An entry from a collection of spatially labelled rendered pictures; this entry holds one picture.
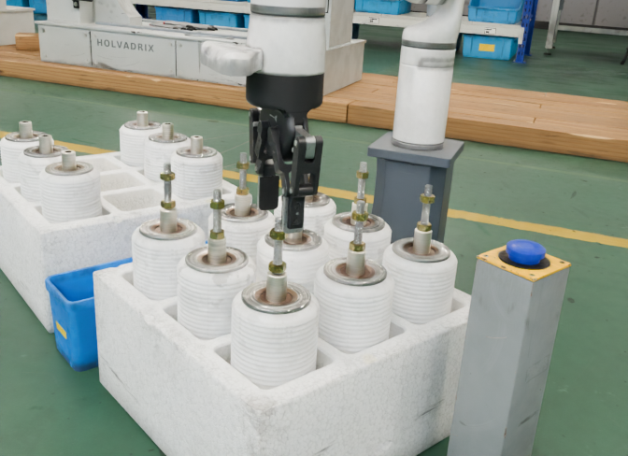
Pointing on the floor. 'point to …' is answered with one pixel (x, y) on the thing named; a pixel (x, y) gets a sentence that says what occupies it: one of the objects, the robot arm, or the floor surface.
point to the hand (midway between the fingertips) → (279, 207)
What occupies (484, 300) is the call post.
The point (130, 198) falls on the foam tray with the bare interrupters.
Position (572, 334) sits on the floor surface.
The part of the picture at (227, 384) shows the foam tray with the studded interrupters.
